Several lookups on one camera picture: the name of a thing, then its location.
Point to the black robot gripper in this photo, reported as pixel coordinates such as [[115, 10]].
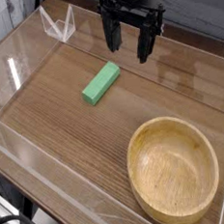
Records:
[[132, 12]]

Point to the green rectangular block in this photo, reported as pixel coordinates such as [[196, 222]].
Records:
[[101, 83]]

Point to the brown wooden bowl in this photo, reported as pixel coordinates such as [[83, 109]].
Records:
[[173, 170]]

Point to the clear acrylic corner bracket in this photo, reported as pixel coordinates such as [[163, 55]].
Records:
[[60, 30]]

